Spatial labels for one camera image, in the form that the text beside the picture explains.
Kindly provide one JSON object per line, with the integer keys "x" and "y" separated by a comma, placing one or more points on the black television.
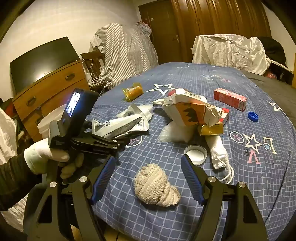
{"x": 41, "y": 62}

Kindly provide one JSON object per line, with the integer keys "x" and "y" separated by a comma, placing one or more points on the person's left hand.
{"x": 41, "y": 153}

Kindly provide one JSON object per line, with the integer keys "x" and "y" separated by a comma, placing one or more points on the orange snack packet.
{"x": 133, "y": 91}

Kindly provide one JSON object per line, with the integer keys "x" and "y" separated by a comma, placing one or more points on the gold foil packet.
{"x": 210, "y": 129}

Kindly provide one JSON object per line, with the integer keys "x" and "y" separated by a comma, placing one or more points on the torn orange white paper bag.
{"x": 185, "y": 113}

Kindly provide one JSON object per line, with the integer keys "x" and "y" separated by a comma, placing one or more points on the blue checked star blanket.
{"x": 138, "y": 220}

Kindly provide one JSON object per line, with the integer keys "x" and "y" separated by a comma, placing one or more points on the brown wooden wardrobe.
{"x": 219, "y": 18}

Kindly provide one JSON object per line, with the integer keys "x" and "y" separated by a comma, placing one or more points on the white silver plastic package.
{"x": 120, "y": 126}

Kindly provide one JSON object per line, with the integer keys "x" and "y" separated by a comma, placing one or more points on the wooden dresser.
{"x": 46, "y": 90}

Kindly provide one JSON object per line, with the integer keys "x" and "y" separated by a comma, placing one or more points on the black clothing pile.
{"x": 272, "y": 49}

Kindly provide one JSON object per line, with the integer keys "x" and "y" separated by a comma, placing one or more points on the beige towel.
{"x": 155, "y": 185}

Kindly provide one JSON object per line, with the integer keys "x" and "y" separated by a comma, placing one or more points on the white jar lid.
{"x": 195, "y": 154}

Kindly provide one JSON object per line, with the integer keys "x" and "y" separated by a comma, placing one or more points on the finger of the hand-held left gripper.
{"x": 87, "y": 127}
{"x": 104, "y": 144}

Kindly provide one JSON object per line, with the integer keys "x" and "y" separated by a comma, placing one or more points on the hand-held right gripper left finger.
{"x": 104, "y": 178}

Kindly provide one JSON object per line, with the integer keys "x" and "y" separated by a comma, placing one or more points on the person's left forearm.
{"x": 11, "y": 183}

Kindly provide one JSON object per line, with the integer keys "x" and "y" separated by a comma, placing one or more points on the dark side table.
{"x": 282, "y": 71}

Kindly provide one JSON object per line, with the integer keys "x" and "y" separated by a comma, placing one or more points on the long red carton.
{"x": 229, "y": 98}

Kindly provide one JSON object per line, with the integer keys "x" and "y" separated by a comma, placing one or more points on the dark grey blanket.
{"x": 277, "y": 92}

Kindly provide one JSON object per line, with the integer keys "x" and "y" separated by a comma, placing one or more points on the wooden chair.
{"x": 92, "y": 58}

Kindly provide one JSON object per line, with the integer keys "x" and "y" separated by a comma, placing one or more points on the white sheet cover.
{"x": 231, "y": 51}

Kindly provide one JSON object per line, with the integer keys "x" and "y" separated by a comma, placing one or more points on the blue bottle cap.
{"x": 253, "y": 115}

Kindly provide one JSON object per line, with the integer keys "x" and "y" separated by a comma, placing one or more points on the white bucket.
{"x": 45, "y": 127}

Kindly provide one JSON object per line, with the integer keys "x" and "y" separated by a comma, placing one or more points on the brown wooden door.
{"x": 161, "y": 30}

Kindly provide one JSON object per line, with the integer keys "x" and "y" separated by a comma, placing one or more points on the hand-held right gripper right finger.
{"x": 192, "y": 178}

